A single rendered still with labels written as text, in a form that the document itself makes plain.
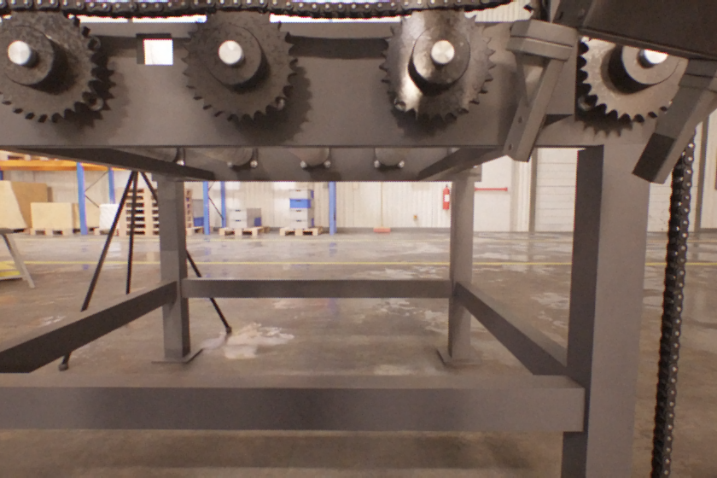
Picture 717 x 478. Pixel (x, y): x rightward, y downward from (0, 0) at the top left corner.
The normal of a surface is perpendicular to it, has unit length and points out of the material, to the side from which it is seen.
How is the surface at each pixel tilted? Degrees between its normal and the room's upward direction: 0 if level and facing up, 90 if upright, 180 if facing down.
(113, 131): 90
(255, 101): 90
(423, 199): 90
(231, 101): 90
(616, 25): 113
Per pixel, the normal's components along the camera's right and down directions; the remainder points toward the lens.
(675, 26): 0.07, 0.48
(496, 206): 0.00, 0.09
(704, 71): -0.98, -0.12
